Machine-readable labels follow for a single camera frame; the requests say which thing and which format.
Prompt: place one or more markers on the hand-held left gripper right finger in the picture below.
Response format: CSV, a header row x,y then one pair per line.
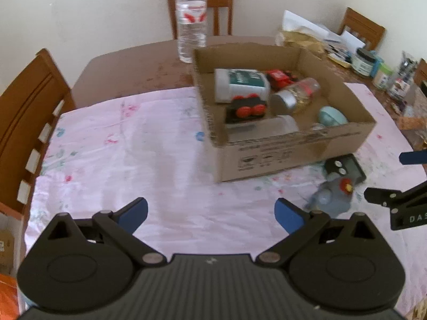
x,y
288,216

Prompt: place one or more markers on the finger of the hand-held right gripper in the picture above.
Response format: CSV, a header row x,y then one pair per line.
x,y
377,195
413,158

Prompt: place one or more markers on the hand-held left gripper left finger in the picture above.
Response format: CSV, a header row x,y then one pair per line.
x,y
133,215

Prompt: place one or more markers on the grey toy bird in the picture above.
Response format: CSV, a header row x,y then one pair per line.
x,y
328,200

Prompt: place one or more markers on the clear plastic container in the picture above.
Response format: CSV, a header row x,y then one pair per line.
x,y
267,128

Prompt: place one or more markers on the light teal round item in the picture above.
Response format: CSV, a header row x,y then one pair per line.
x,y
330,116

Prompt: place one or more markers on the black toy car red wheels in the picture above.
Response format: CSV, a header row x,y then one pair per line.
x,y
247,110

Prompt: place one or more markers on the glass jar silver lid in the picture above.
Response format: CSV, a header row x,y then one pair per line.
x,y
297,98

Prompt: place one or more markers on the black digital scale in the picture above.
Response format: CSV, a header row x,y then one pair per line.
x,y
350,168

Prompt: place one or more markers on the clear plastic bag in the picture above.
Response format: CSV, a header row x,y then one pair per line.
x,y
417,106

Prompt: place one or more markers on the pink floral tablecloth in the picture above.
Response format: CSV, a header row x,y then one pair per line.
x,y
133,146

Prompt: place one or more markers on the small red label packet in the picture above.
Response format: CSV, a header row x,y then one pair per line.
x,y
400,88

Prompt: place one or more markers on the wooden chair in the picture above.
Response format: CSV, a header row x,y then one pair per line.
x,y
421,73
220,6
26,113
363,28

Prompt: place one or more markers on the green lid jar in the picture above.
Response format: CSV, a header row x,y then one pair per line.
x,y
383,76

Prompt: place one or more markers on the clear bag of pens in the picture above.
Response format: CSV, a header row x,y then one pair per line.
x,y
408,66

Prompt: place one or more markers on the teal blue box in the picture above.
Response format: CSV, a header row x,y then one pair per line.
x,y
378,61

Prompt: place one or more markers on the dark lid glass jar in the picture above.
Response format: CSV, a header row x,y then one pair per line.
x,y
363,63

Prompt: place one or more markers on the stack of papers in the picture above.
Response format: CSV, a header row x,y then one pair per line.
x,y
340,53

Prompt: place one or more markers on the small cardboard box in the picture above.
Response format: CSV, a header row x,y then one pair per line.
x,y
6,248

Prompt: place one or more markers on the red toy train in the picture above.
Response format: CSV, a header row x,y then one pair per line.
x,y
280,79

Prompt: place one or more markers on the white container teal label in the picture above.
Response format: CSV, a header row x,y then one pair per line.
x,y
230,86

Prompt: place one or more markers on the pile of papers and bags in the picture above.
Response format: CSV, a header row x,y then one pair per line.
x,y
300,38

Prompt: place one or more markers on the clear plastic water bottle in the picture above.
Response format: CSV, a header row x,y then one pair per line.
x,y
191,33

